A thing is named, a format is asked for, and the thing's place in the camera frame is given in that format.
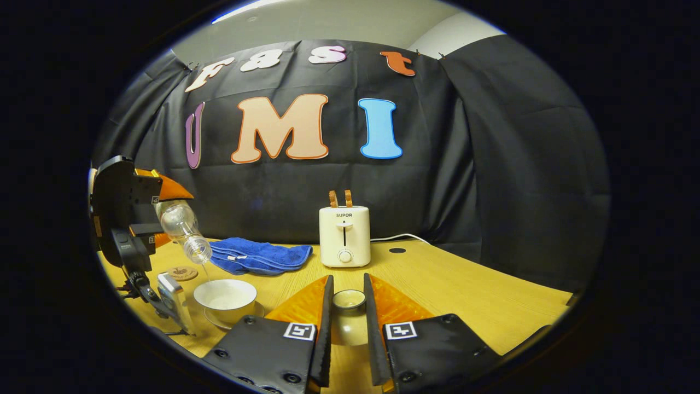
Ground blue folded towel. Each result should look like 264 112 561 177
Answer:
208 237 313 275

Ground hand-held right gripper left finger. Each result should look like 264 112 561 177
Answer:
202 275 334 394

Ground black backdrop cloth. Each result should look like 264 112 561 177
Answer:
90 36 610 293

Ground clear plastic water bottle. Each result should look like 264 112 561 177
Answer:
155 200 213 265

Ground white toaster cable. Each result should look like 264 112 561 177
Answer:
370 233 433 246

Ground cream toaster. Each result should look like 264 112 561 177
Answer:
319 206 371 268

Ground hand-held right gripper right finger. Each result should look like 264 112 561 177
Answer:
363 273 501 394

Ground cream ceramic saucer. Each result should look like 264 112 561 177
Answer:
203 301 266 331

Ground cream ceramic teacup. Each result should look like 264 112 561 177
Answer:
194 279 258 325

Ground cream teacup lid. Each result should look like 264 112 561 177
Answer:
331 289 368 346

